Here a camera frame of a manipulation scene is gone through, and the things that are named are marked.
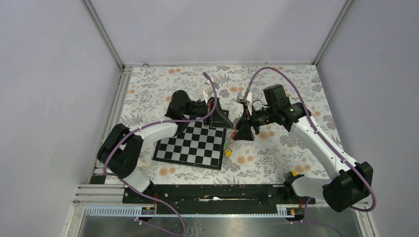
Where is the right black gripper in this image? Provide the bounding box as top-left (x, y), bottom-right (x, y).
top-left (233, 104), bottom-right (277, 142)

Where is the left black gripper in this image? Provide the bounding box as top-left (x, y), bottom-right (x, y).
top-left (183, 97), bottom-right (234, 129)

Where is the key organiser with rings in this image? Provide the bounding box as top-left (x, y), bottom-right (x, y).
top-left (223, 130), bottom-right (235, 158)

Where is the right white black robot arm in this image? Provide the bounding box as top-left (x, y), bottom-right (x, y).
top-left (233, 84), bottom-right (373, 212)

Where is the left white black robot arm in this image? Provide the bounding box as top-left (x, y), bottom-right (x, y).
top-left (97, 90), bottom-right (234, 203)

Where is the black white chessboard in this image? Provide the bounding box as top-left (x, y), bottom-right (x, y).
top-left (152, 121), bottom-right (227, 170)

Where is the floral patterned table mat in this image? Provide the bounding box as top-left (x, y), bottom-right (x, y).
top-left (119, 65), bottom-right (340, 184)

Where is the small white yellow block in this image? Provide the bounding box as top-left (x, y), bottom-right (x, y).
top-left (137, 159), bottom-right (149, 168)

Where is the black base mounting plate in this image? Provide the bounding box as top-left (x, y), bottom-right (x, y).
top-left (122, 184), bottom-right (316, 216)

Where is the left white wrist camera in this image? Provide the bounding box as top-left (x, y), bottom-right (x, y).
top-left (203, 84), bottom-right (218, 104)

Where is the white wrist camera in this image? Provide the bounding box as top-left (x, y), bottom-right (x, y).
top-left (203, 84), bottom-right (218, 104)
top-left (236, 91), bottom-right (252, 108)

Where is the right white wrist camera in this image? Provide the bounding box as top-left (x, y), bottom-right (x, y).
top-left (236, 91), bottom-right (252, 108)

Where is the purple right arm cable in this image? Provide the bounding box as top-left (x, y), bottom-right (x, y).
top-left (244, 67), bottom-right (377, 237)

